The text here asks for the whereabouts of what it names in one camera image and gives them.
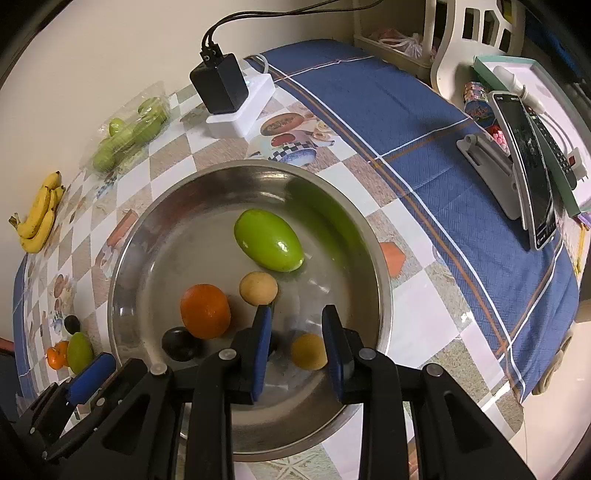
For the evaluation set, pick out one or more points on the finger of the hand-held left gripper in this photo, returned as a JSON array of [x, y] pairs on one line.
[[111, 399], [92, 378]]

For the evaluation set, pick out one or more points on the white plastic chair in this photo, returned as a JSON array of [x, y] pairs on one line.
[[450, 55]]

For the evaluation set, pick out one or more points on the blue striped tablecloth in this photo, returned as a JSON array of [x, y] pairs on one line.
[[392, 115]]

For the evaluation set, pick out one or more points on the white plastic rack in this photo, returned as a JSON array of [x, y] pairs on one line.
[[392, 59]]

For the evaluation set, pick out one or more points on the clear plastic fruit tray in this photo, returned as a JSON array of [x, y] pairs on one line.
[[157, 92]]

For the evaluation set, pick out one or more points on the large orange tangerine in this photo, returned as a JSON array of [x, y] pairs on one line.
[[205, 311]]

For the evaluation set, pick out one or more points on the yellow printed card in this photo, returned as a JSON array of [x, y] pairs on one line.
[[581, 244]]

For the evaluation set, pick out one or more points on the yellow banana bunch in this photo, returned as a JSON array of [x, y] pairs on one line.
[[39, 221]]

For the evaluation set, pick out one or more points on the white power strip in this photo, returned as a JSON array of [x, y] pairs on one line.
[[249, 108]]

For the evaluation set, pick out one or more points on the black remote control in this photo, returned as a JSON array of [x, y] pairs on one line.
[[554, 147]]

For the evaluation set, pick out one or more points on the large steel bowl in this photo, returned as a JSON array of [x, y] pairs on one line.
[[194, 240]]

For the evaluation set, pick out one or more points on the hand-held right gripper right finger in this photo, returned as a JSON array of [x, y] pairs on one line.
[[333, 364]]

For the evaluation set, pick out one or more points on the brown longan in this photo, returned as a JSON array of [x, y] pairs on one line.
[[307, 353], [258, 288]]

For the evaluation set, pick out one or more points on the plastic bag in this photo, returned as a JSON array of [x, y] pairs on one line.
[[406, 44]]

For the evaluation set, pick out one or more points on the orange tangerine with stem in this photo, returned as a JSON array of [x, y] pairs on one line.
[[55, 359]]

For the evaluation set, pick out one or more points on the elongated green mango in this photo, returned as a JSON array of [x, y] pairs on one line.
[[268, 247]]

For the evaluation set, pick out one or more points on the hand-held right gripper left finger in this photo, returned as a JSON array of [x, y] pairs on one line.
[[264, 350]]

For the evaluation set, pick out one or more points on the black charger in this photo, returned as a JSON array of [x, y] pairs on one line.
[[219, 85]]

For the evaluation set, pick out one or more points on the pale green box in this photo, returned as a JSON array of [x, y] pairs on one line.
[[545, 78]]

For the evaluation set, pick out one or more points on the group of green jujubes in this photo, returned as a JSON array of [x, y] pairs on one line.
[[106, 154]]

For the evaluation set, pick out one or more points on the small colourful tin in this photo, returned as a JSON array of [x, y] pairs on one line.
[[478, 108]]

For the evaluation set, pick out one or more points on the white tube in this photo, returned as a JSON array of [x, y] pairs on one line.
[[508, 78]]

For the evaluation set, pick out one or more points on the pale green mango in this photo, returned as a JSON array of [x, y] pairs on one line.
[[79, 353]]

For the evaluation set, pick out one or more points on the black smartphone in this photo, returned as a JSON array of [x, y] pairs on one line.
[[526, 152]]

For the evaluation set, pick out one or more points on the grey phone stand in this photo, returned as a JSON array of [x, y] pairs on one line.
[[489, 166]]

